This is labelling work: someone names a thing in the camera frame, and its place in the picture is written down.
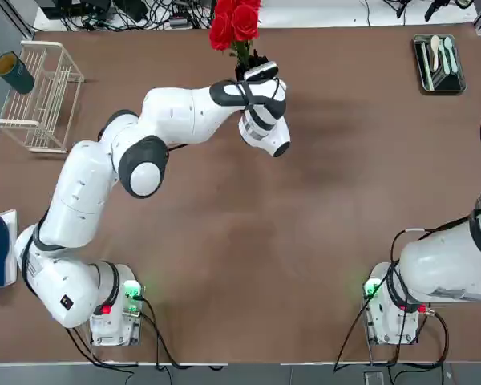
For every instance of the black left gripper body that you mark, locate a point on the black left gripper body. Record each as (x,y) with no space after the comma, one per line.
(260,59)

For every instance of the black ribbed vase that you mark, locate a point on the black ribbed vase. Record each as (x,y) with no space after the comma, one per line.
(240,73)

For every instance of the red rose bouquet green stems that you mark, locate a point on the red rose bouquet green stems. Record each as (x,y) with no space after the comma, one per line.
(234,24)

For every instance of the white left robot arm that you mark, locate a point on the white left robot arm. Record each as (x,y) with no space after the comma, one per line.
(80,200)

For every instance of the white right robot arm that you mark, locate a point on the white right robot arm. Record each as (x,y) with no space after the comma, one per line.
(433,260)

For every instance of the black power strip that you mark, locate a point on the black power strip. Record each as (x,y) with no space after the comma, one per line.
(180,21)

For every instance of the beige wooden spoon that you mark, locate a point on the beige wooden spoon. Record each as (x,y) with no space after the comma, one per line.
(435,48)

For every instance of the mint green spoon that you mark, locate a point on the mint green spoon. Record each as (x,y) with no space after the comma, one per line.
(447,56)

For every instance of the silver metal tray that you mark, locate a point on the silver metal tray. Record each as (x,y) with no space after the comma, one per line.
(449,83)

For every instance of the teal cup yellow inside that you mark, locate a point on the teal cup yellow inside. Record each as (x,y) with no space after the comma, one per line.
(16,76)

